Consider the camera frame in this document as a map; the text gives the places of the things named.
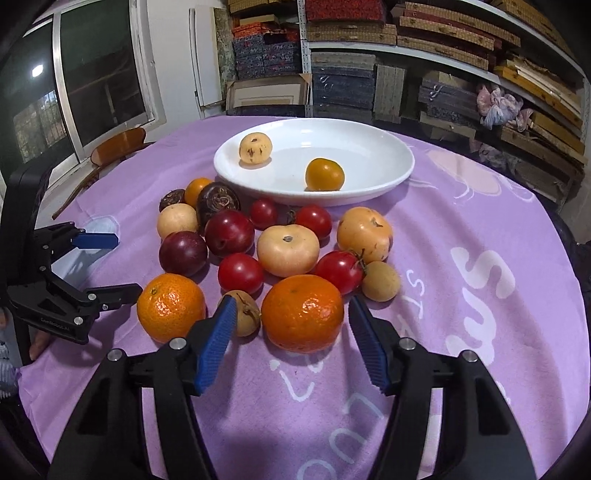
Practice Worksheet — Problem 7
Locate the red tomato with calyx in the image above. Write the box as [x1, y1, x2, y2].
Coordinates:
[314, 250, 363, 296]

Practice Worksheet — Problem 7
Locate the large orange mandarin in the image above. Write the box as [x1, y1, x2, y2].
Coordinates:
[136, 273, 206, 343]
[260, 274, 345, 354]

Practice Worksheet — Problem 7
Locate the white oval plate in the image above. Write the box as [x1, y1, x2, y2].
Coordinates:
[213, 118, 416, 207]

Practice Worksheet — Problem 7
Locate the wooden chair left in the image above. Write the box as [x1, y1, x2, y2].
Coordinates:
[52, 127, 151, 220]

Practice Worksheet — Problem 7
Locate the pink cloth bundle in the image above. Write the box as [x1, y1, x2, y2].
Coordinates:
[476, 84, 534, 132]

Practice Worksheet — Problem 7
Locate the dark red plum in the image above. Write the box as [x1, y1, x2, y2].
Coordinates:
[158, 231, 208, 277]
[204, 210, 254, 257]

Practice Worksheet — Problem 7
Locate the person's left hand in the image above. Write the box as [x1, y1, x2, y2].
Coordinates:
[1, 309, 53, 362]

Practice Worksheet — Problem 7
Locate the large dark water chestnut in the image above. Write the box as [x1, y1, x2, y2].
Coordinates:
[197, 182, 242, 231]

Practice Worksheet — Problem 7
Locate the orange-yellow persimmon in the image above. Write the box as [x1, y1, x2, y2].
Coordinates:
[337, 206, 394, 264]

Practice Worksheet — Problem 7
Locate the pale yellow round fruit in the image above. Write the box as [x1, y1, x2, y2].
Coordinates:
[156, 203, 199, 239]

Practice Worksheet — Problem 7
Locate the yellow-orange citrus fruit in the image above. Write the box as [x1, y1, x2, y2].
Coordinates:
[304, 158, 346, 191]

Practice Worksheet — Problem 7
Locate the small orange kumquat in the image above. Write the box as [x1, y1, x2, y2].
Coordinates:
[184, 177, 212, 209]

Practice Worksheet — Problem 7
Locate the metal storage shelf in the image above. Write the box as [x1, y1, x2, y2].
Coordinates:
[297, 1, 590, 207]

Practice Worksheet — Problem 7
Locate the small red tomato back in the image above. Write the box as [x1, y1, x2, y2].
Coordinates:
[249, 198, 279, 231]

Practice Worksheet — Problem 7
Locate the framed picture in carton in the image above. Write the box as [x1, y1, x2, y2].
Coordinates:
[225, 74, 312, 110]

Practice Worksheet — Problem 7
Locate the window with white frame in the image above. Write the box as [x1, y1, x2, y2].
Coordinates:
[1, 1, 154, 180]

